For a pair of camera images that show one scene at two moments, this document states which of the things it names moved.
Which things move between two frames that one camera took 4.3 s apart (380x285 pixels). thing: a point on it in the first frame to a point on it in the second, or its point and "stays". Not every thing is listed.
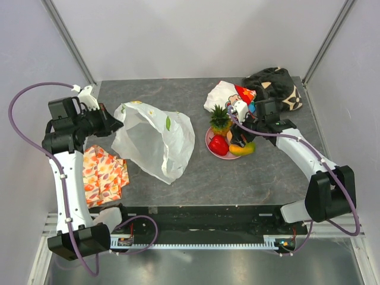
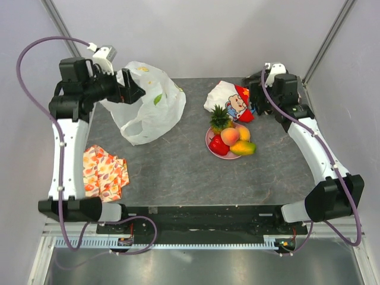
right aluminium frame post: [328, 42] stays
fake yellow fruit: [249, 148] stays
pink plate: [228, 156] stays
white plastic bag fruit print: [159, 142] to [159, 108]
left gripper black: [109, 124] to [128, 93]
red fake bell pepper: [219, 145] stays
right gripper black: [236, 138] to [272, 88]
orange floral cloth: [103, 176] stays
